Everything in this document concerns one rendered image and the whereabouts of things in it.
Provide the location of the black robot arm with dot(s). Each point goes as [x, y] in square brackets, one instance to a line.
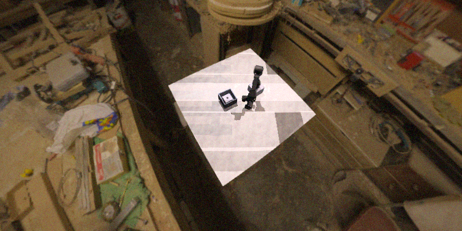
[251, 97]

